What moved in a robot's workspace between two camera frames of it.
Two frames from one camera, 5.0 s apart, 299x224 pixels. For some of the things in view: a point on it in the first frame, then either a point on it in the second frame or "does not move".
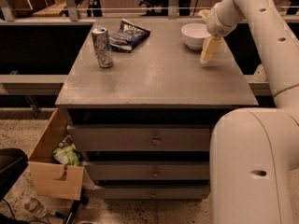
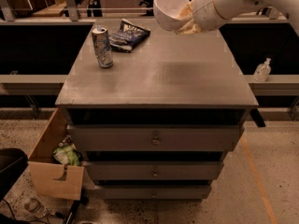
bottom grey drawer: [154, 191] does not move
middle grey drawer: [149, 171] does not move
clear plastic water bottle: [35, 207] does not move
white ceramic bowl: [194, 35] to [167, 7]
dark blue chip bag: [127, 37] does not move
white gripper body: [215, 23] to [205, 7]
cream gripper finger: [204, 13] to [188, 11]
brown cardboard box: [49, 177] does not move
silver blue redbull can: [100, 38] does not move
